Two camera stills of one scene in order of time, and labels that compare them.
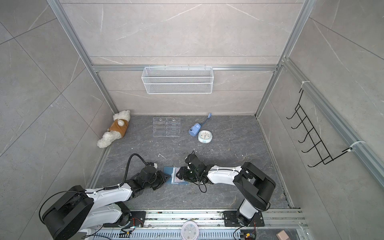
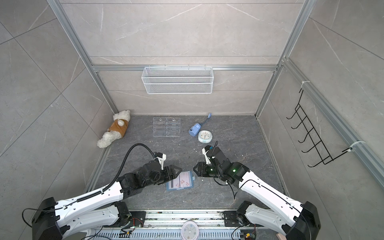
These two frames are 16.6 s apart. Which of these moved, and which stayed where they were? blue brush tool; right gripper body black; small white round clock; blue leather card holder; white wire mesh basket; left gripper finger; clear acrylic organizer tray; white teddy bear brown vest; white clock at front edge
Moved: blue leather card holder; left gripper finger; right gripper body black
Stayed: small white round clock; clear acrylic organizer tray; white clock at front edge; white teddy bear brown vest; white wire mesh basket; blue brush tool
